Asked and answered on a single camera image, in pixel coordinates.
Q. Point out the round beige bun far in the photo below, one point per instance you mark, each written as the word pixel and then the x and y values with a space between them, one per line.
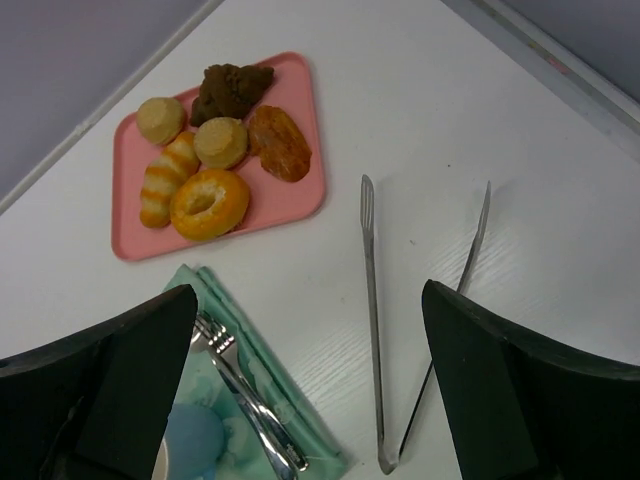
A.
pixel 160 119

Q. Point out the round beige bun near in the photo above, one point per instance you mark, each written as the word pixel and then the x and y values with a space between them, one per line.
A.
pixel 221 143

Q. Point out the pink plastic tray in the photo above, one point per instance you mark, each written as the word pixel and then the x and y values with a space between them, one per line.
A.
pixel 273 201

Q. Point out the silver spoon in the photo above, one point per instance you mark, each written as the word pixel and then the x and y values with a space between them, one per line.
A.
pixel 201 340

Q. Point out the orange-brown pastry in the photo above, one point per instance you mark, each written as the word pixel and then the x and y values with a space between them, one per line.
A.
pixel 282 148

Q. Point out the dark chocolate croissant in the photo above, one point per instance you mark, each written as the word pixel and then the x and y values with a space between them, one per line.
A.
pixel 231 91

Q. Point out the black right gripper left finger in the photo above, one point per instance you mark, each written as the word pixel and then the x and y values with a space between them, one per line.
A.
pixel 95 404

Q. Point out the round beige bun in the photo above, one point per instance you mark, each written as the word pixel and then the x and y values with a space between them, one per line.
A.
pixel 221 143
pixel 160 119

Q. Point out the yellow ring donut bread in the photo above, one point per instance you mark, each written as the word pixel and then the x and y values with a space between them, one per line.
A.
pixel 210 204

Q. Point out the light blue mug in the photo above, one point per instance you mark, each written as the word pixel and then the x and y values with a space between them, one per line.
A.
pixel 193 442

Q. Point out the green cloth napkin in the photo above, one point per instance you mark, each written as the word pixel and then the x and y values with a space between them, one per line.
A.
pixel 201 384

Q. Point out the striped yellow bread roll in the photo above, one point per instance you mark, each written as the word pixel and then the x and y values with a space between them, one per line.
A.
pixel 176 163

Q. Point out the silver fork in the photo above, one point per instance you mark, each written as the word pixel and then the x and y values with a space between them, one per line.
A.
pixel 283 453

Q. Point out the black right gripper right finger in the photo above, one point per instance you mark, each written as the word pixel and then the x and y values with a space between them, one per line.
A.
pixel 521 405

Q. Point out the stainless steel tongs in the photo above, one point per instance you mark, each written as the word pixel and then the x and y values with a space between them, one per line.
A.
pixel 367 220

